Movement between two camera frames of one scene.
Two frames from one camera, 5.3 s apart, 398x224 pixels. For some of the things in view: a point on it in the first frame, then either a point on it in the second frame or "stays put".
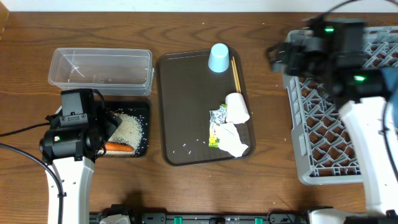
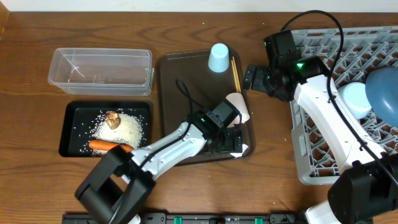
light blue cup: x=219 y=58 stays put
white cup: x=236 y=111 stays put
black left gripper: x=109 y=121 to x=235 y=134
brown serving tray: x=189 y=89 stays put
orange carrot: x=116 y=147 stays put
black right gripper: x=289 y=56 to x=261 y=73
